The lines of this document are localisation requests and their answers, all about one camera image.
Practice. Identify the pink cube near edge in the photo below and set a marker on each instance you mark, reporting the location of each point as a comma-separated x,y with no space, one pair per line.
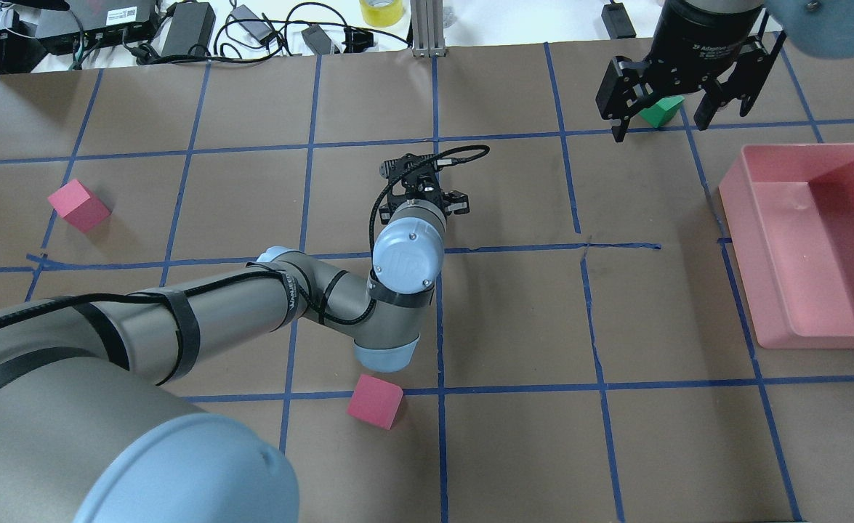
79,206

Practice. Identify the aluminium profile post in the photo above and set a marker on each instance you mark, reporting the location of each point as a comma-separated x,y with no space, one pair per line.
427,29

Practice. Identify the cable gripper black finger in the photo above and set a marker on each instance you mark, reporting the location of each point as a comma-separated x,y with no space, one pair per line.
455,203

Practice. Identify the black gripper body near bin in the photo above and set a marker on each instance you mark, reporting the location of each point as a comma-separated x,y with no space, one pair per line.
698,36

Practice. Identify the black gripper body with cable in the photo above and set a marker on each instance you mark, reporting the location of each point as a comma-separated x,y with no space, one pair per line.
458,197

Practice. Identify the pink plastic bin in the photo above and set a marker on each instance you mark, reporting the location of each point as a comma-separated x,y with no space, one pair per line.
790,213

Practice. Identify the black power brick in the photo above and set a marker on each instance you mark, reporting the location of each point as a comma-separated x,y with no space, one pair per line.
190,28

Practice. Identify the grey robot arm near bin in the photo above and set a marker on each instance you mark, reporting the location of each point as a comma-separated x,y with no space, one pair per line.
483,84

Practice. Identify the yellow tape roll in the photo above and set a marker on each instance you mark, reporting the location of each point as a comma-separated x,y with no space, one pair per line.
381,13

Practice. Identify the grey robot arm with cable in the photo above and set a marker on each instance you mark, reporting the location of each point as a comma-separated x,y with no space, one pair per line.
87,431

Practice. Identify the green cube near edge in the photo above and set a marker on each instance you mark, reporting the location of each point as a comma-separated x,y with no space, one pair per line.
661,112

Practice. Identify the black electronics box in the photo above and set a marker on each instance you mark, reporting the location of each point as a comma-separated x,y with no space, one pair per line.
91,22

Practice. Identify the pink cube centre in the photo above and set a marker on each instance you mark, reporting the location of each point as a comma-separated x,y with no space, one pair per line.
375,401

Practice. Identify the bin gripper black finger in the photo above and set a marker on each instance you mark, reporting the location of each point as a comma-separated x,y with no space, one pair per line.
750,71
629,87

